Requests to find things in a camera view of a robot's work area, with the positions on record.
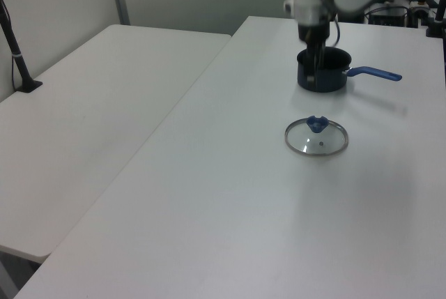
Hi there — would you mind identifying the white side table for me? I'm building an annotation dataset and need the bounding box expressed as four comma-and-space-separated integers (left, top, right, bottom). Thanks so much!
0, 24, 233, 262

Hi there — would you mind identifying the dark saucepan with blue handle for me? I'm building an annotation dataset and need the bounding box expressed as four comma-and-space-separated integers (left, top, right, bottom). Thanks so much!
295, 47, 403, 93

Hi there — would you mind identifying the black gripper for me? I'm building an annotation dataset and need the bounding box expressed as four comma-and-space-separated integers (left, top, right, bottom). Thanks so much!
297, 20, 332, 90

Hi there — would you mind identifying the black electronics box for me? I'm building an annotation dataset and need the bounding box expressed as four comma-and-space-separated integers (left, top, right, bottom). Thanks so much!
364, 0, 430, 29

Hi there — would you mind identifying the black camera stand pole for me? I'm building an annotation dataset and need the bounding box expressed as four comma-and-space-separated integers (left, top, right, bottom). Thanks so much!
0, 0, 44, 93
425, 0, 446, 39

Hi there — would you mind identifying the glass lid with blue knob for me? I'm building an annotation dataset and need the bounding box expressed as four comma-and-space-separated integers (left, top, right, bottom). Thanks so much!
284, 114, 350, 158

